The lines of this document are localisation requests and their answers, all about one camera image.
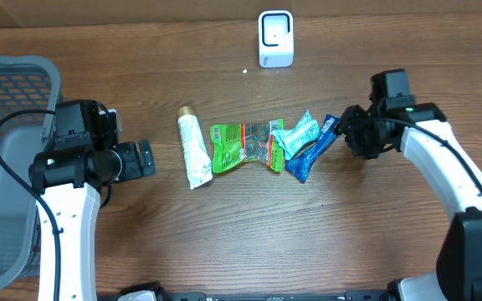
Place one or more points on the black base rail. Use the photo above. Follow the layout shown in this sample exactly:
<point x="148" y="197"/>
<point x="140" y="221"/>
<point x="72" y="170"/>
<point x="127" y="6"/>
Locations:
<point x="161" y="294"/>

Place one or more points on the green snack bag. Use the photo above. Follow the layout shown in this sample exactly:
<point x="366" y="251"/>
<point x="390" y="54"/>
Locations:
<point x="234" y="144"/>

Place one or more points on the white tube with gold cap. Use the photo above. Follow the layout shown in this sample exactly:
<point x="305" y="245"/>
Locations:
<point x="197" y="161"/>

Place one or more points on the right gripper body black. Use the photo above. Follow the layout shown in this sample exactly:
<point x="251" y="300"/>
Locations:
<point x="359" y="131"/>

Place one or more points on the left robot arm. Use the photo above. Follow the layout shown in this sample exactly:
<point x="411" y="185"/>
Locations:
<point x="84" y="157"/>

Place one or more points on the mint green wipes packet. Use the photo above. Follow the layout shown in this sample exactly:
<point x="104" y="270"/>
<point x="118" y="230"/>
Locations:
<point x="292" y="141"/>

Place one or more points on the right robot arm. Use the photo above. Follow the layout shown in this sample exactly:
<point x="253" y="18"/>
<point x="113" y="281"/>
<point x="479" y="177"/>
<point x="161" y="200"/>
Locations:
<point x="421" y="132"/>

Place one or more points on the grey plastic shopping basket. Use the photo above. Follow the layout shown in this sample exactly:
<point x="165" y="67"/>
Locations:
<point x="30" y="84"/>

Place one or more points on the blue snack packet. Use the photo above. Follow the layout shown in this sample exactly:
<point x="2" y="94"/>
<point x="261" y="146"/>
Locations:
<point x="300" y="165"/>

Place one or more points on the white barcode scanner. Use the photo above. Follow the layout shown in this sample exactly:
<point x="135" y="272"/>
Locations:
<point x="276" y="39"/>

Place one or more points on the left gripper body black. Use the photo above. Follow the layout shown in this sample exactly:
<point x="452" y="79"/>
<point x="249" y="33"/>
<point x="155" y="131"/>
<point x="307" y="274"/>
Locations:
<point x="130" y="168"/>

